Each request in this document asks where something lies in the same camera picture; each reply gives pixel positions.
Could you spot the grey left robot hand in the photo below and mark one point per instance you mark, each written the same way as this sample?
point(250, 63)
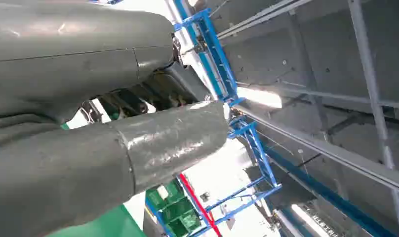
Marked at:
point(55, 65)

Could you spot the green table mat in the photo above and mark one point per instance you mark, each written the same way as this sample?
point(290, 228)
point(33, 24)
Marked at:
point(111, 225)

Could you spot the green plastic crate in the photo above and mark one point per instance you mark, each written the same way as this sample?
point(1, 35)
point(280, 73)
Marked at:
point(178, 212)

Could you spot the red bar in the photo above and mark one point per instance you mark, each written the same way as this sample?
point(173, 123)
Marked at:
point(199, 204)

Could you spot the ceiling light strip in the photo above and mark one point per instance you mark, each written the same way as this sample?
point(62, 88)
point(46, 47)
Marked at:
point(309, 220)
point(260, 97)

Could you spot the blue ceiling beam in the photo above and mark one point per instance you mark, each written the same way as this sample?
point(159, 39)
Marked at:
point(327, 196)

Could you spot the grey metal pole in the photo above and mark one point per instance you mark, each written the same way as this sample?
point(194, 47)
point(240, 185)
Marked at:
point(371, 88)

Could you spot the blue metal frame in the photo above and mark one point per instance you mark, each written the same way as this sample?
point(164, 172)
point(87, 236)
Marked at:
point(255, 144)

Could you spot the grey metal rail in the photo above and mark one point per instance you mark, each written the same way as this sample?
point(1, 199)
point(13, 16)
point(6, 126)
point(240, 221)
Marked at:
point(333, 153)

